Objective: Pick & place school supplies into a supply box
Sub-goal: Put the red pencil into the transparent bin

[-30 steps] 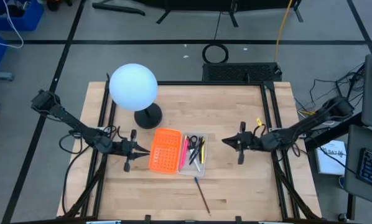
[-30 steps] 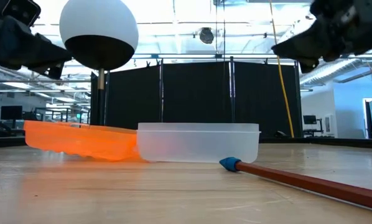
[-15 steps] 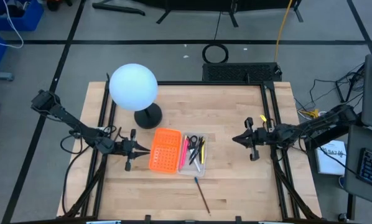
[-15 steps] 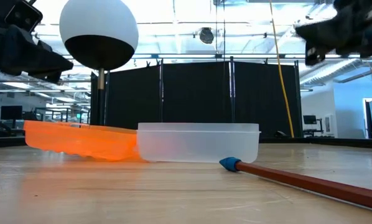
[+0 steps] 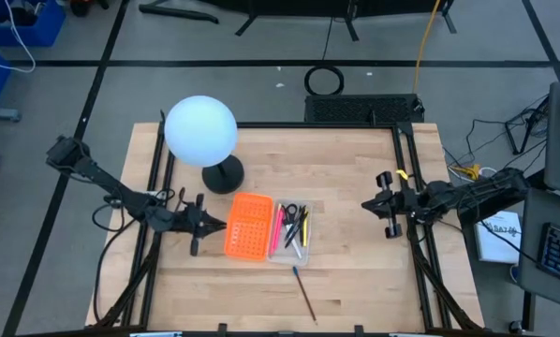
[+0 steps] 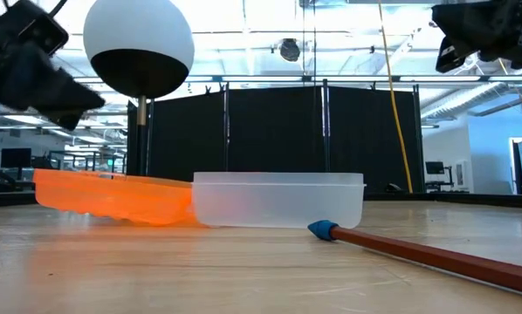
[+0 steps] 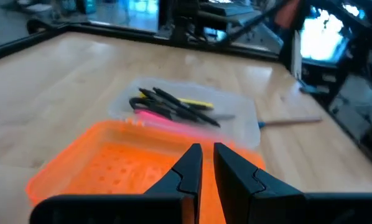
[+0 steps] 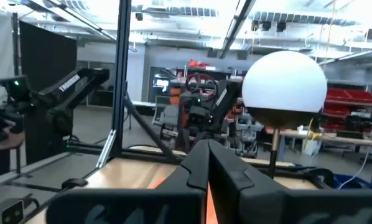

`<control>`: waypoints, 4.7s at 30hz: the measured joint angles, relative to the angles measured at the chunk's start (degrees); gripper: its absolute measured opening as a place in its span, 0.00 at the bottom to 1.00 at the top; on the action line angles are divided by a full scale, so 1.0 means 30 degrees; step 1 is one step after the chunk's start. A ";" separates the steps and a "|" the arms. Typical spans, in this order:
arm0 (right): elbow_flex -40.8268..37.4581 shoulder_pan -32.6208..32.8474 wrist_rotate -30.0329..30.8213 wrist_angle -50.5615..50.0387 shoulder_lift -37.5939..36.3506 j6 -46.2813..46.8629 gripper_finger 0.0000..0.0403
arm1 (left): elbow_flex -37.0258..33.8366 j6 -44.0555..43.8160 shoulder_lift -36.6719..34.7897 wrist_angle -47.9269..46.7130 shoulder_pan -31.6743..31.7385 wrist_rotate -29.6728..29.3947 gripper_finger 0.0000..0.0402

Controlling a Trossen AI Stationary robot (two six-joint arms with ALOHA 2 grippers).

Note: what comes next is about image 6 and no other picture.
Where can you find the translucent orange plastic basket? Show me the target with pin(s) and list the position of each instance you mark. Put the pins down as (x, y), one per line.
(112, 196)

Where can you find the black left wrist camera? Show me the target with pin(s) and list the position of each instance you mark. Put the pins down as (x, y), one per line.
(38, 30)

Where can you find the translucent white plastic box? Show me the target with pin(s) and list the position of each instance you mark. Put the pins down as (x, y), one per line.
(278, 205)

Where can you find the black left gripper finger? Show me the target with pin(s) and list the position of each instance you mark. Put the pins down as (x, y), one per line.
(69, 93)
(69, 120)

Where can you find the black overhead camera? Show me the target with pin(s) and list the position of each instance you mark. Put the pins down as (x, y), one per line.
(290, 50)

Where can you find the red pencil with blue cap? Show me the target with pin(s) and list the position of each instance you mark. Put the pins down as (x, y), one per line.
(418, 253)

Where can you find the brass and black lamp pole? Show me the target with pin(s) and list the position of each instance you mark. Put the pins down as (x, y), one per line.
(142, 131)

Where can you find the white and black globe lamp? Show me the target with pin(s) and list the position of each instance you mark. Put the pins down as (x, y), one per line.
(139, 35)

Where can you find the black computer monitor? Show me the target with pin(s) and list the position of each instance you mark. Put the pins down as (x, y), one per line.
(15, 158)
(434, 168)

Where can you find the horizontal frame bar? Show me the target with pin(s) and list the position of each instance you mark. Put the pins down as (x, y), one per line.
(352, 79)

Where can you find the black room divider panel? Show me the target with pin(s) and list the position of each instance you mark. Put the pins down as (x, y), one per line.
(187, 139)
(274, 131)
(366, 139)

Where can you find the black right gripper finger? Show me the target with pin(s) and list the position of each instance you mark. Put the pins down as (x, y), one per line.
(448, 56)
(470, 22)

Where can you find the framed wall picture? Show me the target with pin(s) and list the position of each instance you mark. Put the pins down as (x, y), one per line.
(461, 174)

